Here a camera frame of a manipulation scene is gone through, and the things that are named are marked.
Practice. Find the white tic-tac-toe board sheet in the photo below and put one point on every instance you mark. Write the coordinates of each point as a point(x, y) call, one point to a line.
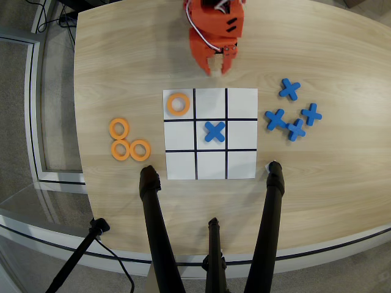
point(241, 105)

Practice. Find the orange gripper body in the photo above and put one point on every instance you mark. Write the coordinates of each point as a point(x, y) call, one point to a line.
point(205, 49)

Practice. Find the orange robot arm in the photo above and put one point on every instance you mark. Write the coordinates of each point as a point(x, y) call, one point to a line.
point(214, 21)

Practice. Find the metal framed glass panel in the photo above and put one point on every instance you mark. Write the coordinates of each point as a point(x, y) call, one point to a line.
point(33, 107)

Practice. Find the short black tripod leg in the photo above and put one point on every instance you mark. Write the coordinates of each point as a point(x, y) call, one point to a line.
point(214, 253)

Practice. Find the blue foam cross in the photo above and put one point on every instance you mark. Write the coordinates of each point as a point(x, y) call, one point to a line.
point(276, 119)
point(311, 114)
point(296, 130)
point(215, 132)
point(289, 89)

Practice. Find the thin black stand pole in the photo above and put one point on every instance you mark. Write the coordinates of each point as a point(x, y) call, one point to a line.
point(78, 253)

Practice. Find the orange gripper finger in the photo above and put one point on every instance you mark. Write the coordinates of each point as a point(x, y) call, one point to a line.
point(202, 64)
point(229, 59)

